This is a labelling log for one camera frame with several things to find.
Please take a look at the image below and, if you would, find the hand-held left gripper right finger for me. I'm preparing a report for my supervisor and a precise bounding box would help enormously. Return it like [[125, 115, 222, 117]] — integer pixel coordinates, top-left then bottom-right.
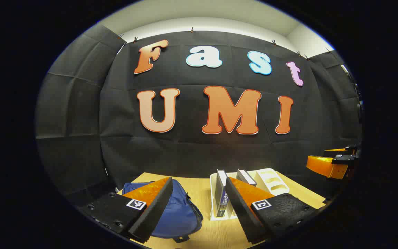
[[225, 177, 325, 244]]

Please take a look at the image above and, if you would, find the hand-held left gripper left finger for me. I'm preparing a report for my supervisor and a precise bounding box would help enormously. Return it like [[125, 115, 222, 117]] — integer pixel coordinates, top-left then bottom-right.
[[78, 177, 173, 243]]

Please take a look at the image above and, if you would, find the blue schoolbag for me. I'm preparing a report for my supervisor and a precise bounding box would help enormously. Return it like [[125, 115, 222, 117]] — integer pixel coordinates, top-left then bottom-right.
[[122, 179, 203, 242]]

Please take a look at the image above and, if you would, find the dark blue cover book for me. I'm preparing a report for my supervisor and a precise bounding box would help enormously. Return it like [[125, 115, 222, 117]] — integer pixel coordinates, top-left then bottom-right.
[[216, 169, 228, 218]]

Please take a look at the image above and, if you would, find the portrait cover book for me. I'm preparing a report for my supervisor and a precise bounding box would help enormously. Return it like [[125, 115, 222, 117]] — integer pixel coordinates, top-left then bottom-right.
[[236, 169, 257, 187]]

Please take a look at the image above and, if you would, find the white bookshelf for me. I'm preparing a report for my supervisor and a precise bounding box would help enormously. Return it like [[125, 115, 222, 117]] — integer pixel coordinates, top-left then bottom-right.
[[210, 168, 290, 220]]

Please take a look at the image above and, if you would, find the black backdrop cloth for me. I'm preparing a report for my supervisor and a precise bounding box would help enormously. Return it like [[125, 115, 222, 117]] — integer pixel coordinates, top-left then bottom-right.
[[35, 24, 362, 208]]

